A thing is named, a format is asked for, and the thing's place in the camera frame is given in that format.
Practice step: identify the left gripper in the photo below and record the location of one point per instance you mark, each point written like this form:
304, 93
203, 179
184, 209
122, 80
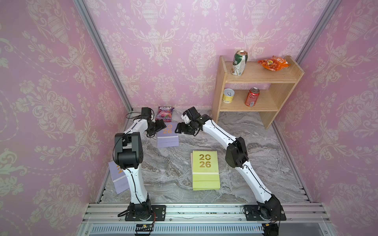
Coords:
161, 125

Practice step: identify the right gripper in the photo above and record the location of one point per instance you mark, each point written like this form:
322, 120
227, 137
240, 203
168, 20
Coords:
183, 130

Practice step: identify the purple calendar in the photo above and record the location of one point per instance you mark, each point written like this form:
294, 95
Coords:
167, 137
118, 178

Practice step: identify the green calendar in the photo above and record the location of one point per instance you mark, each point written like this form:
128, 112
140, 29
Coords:
205, 170
191, 165

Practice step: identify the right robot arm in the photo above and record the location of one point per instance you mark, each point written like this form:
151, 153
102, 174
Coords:
236, 157

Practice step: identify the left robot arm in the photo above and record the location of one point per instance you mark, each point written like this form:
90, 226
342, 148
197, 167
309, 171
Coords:
128, 155

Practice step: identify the purple candy bag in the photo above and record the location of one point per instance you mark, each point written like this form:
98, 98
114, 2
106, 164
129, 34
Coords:
165, 113

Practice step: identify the yellow tin can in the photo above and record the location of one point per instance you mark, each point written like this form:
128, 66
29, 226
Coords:
228, 96

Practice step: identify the red soda can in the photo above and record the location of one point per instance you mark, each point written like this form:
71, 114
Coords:
252, 97

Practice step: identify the green drink can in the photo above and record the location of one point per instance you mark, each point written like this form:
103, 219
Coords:
239, 62

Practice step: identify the small circuit board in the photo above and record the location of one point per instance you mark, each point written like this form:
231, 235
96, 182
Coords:
144, 227

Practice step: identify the orange snack bag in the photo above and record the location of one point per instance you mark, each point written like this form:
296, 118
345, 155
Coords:
274, 63

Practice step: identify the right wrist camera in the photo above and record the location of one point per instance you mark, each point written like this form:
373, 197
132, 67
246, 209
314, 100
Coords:
185, 118

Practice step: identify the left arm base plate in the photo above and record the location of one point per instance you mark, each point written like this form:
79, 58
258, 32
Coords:
158, 213

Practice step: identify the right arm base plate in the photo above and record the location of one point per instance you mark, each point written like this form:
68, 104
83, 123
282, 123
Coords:
251, 213

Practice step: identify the aluminium front rail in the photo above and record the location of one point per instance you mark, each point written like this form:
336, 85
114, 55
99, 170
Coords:
208, 219

